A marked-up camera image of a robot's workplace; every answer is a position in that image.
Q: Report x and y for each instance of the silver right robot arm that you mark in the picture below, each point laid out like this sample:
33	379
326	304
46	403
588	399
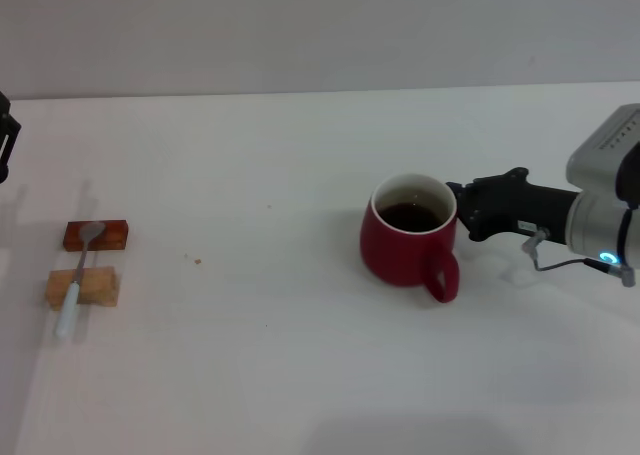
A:
595	225

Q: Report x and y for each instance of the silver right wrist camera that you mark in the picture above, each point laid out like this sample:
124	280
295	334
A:
600	145

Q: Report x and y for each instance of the light wooden block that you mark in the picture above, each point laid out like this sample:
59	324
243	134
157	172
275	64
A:
100	287

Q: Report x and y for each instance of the dark brown coffee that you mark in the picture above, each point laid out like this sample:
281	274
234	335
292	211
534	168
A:
410	217

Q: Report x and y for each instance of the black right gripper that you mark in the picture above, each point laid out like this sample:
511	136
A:
515	205

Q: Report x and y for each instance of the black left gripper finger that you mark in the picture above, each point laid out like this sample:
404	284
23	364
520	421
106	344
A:
6	140

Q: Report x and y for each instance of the dark reddish wooden block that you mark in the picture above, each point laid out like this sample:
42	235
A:
115	235

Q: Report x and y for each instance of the red ceramic coffee cup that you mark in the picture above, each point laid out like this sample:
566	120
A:
400	260

